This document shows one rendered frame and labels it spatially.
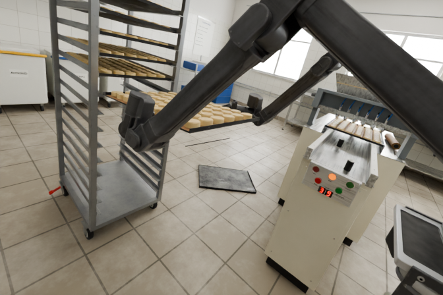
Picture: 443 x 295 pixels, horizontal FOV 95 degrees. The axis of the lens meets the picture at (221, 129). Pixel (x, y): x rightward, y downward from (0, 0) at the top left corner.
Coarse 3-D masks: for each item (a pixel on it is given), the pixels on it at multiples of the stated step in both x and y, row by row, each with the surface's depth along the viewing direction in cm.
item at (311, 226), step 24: (336, 144) 146; (336, 168) 106; (360, 168) 113; (288, 192) 120; (312, 192) 111; (360, 192) 98; (288, 216) 122; (312, 216) 113; (336, 216) 106; (288, 240) 125; (312, 240) 115; (336, 240) 108; (288, 264) 127; (312, 264) 118; (312, 288) 120
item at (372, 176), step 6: (372, 144) 144; (372, 150) 130; (372, 156) 118; (372, 162) 108; (372, 168) 100; (366, 174) 104; (372, 174) 91; (366, 180) 96; (372, 180) 92; (372, 186) 92
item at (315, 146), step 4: (328, 132) 148; (332, 132) 163; (320, 136) 133; (324, 136) 136; (328, 136) 148; (316, 140) 123; (320, 140) 125; (324, 140) 136; (312, 144) 114; (316, 144) 116; (320, 144) 126; (308, 148) 106; (312, 148) 108; (316, 148) 117; (308, 152) 107; (312, 152) 110; (304, 156) 108; (308, 156) 107
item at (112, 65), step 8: (80, 56) 121; (104, 64) 114; (112, 64) 120; (120, 64) 127; (128, 64) 134; (104, 72) 97; (112, 72) 105; (120, 72) 102; (128, 72) 106; (136, 72) 114; (144, 72) 118; (152, 72) 123
